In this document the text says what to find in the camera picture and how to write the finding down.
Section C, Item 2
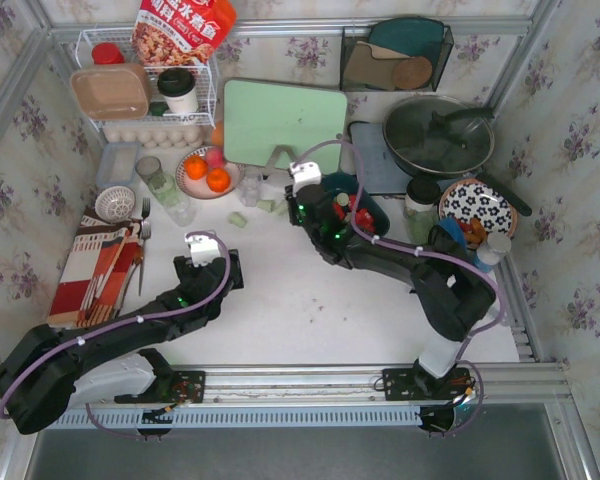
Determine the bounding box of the green capsule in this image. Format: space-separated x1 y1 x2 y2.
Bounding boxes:
256 200 276 213
273 200 289 216
228 212 248 229

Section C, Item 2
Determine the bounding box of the red capsule bottom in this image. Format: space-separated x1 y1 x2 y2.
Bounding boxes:
333 203 345 221

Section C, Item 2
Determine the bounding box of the red capsule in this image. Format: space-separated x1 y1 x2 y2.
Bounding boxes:
333 203 345 221
355 208 375 232
336 193 349 206

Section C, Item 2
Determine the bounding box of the teal plastic storage basket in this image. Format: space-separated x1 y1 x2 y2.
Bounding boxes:
321 172 390 236

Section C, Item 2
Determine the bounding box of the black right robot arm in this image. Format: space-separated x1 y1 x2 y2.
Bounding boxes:
285 176 496 397

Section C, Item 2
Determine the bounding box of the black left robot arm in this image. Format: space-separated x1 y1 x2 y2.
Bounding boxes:
0 249 244 435

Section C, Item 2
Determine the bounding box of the white strainer basket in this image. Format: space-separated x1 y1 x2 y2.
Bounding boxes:
94 186 135 223

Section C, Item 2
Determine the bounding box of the metal cutting board stand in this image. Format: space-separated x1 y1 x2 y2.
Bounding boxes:
261 145 305 189

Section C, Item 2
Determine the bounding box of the clear glass tumbler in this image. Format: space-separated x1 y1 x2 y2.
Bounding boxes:
237 167 263 207

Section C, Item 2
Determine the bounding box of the metal fork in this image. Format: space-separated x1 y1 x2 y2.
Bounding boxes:
138 197 151 295

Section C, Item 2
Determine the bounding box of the orange right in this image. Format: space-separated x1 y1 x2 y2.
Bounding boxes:
206 168 232 193

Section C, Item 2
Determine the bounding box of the clear glass near rack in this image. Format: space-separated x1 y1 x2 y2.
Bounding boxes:
164 191 196 227

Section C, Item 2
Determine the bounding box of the grey induction cooker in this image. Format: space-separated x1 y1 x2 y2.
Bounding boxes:
348 121 411 196

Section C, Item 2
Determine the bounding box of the green cutting board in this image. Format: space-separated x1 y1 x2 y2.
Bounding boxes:
222 79 348 168

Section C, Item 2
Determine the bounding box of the peach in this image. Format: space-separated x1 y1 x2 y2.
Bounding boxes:
204 146 225 169

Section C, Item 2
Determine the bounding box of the fruit plate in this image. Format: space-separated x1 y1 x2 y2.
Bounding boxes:
175 147 245 200

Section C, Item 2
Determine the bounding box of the orange behind board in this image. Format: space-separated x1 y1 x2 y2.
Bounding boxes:
210 121 224 147

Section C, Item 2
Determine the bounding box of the striped kitchen towel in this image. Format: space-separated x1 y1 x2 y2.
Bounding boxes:
47 208 141 329

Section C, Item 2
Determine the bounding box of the orange left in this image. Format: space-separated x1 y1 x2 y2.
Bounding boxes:
184 155 208 180

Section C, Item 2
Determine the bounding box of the green ribbed glass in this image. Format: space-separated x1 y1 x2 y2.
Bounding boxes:
147 171 180 209

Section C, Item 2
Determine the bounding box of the green glass tumbler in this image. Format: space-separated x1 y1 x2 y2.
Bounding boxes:
405 208 439 245

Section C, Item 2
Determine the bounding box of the grey glass cup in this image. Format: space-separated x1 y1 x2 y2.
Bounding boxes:
135 156 164 189

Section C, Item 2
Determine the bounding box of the black frying pan with lid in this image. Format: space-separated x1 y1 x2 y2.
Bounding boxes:
382 95 532 217

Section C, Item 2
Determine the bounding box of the clear lidded container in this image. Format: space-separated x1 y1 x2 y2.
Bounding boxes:
96 142 141 189

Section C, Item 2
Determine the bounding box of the egg tray with eggs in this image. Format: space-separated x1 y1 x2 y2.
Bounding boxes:
102 125 207 149

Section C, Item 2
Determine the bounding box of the floral patterned plate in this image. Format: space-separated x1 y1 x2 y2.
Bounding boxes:
438 179 517 250

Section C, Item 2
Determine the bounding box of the white cup black lid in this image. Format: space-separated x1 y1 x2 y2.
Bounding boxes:
157 67 199 114

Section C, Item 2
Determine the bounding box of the black mesh organizer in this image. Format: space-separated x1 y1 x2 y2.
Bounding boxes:
339 16 454 92

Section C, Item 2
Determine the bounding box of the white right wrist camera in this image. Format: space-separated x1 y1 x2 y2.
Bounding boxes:
289 161 322 188

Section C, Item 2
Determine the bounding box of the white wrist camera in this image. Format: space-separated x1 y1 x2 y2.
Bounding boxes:
289 161 322 188
184 231 221 267

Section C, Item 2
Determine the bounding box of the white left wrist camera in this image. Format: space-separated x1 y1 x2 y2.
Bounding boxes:
184 231 221 267

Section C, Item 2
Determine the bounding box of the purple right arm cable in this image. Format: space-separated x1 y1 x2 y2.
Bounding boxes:
292 139 509 436

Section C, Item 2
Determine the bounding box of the white wire rack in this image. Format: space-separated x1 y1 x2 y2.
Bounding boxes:
74 27 218 130

